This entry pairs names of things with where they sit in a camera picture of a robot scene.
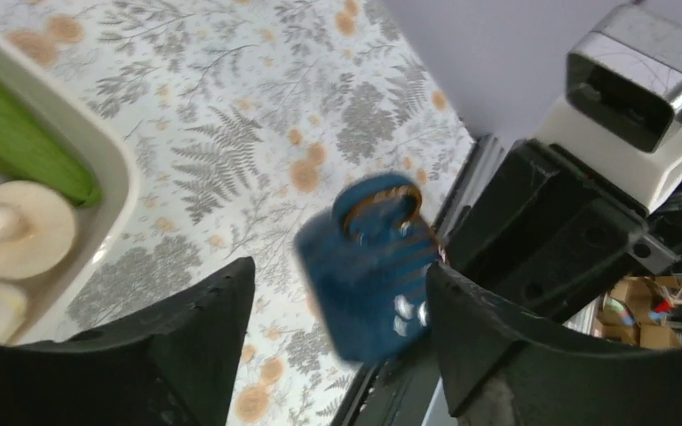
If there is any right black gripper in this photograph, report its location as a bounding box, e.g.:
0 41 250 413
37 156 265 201
446 139 651 323

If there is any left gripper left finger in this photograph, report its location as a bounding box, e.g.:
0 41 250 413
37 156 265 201
0 256 256 425

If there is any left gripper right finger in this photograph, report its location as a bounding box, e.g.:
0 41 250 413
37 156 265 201
426 264 682 425

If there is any dark blue mug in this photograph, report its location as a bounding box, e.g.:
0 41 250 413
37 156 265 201
294 172 446 364

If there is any white mushroom toy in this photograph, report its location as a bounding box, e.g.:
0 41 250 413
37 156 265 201
0 181 78 280

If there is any floral table mat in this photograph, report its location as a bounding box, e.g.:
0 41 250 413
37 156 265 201
0 1 473 425

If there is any green leafy vegetable toy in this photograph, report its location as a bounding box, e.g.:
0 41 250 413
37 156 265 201
0 84 102 207

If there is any white vegetable tray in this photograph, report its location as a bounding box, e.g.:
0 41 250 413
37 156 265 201
0 37 139 345

